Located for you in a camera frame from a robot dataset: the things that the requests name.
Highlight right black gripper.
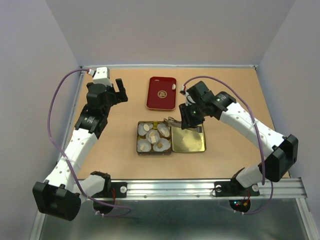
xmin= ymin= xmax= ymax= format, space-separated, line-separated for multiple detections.
xmin=178 ymin=100 xmax=207 ymax=130

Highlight rectangular white chocolate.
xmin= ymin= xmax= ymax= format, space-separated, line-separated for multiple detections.
xmin=160 ymin=128 xmax=168 ymax=137

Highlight round brown-white chocolate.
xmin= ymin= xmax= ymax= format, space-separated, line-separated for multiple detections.
xmin=157 ymin=142 xmax=164 ymax=149

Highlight square white chocolate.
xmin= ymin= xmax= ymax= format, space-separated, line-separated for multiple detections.
xmin=150 ymin=136 xmax=157 ymax=144

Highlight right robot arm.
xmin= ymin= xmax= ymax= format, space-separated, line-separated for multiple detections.
xmin=176 ymin=81 xmax=299 ymax=195

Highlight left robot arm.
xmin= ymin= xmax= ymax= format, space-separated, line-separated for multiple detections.
xmin=32 ymin=78 xmax=128 ymax=221

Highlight chocolate tin base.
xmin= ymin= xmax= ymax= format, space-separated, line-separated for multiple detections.
xmin=136 ymin=121 xmax=172 ymax=156

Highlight oval white chocolate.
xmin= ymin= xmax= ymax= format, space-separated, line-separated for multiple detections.
xmin=143 ymin=124 xmax=150 ymax=132

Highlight gold tin lid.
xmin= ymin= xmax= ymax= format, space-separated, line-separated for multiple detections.
xmin=171 ymin=124 xmax=206 ymax=153

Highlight top right paper cup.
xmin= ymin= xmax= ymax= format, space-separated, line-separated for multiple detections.
xmin=157 ymin=123 xmax=171 ymax=138

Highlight paper cup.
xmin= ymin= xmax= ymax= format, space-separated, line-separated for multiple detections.
xmin=137 ymin=122 xmax=153 ymax=136
xmin=157 ymin=123 xmax=171 ymax=138
xmin=152 ymin=138 xmax=171 ymax=152
xmin=137 ymin=139 xmax=152 ymax=153
xmin=146 ymin=129 xmax=160 ymax=144

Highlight bottom right paper cup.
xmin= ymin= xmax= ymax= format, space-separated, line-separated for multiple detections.
xmin=152 ymin=138 xmax=171 ymax=152

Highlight centre paper cup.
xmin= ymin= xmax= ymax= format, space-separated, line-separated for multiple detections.
xmin=146 ymin=129 xmax=160 ymax=144

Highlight red lacquer tray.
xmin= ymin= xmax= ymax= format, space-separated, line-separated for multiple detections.
xmin=146 ymin=76 xmax=177 ymax=111

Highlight bottom left paper cup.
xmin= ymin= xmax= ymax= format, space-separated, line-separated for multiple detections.
xmin=137 ymin=139 xmax=152 ymax=153

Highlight top left paper cup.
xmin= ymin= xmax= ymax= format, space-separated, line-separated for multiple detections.
xmin=137 ymin=122 xmax=153 ymax=136

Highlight metal front plate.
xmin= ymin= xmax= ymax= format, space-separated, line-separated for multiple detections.
xmin=31 ymin=199 xmax=308 ymax=240

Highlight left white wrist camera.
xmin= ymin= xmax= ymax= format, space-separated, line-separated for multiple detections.
xmin=87 ymin=66 xmax=112 ymax=87

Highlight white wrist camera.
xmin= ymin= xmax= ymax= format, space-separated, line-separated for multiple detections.
xmin=180 ymin=85 xmax=195 ymax=106
xmin=87 ymin=66 xmax=112 ymax=87

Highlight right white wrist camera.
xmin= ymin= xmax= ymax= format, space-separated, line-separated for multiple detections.
xmin=180 ymin=85 xmax=195 ymax=106

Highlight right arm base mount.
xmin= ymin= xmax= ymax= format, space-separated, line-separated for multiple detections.
xmin=211 ymin=178 xmax=260 ymax=213

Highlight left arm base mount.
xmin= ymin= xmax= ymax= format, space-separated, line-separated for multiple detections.
xmin=90 ymin=171 xmax=128 ymax=205

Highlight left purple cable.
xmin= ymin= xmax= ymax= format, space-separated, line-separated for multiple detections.
xmin=47 ymin=68 xmax=133 ymax=218

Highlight aluminium mounting rail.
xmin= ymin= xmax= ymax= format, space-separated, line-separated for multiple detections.
xmin=112 ymin=178 xmax=308 ymax=201

